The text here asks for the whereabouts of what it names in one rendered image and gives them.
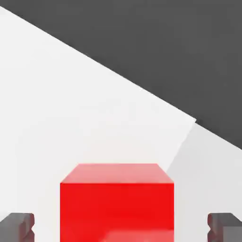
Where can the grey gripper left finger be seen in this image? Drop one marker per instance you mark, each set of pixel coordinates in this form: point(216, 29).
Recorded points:
point(15, 226)

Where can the small red cube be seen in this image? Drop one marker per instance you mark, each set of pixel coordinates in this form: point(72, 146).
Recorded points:
point(117, 208)

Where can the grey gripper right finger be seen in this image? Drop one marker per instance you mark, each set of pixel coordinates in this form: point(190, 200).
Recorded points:
point(226, 226)

